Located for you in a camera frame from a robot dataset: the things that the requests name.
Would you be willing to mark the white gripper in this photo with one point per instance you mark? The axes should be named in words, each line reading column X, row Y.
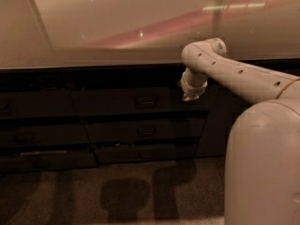
column 193, row 89

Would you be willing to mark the dark drawer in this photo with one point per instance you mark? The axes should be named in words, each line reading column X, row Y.
column 43, row 136
column 36, row 104
column 145, row 130
column 141, row 153
column 134, row 100
column 50, row 162

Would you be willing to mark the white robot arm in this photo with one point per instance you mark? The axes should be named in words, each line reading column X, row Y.
column 262, row 168

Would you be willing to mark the dark cabinet door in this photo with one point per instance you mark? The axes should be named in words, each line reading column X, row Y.
column 224, row 109

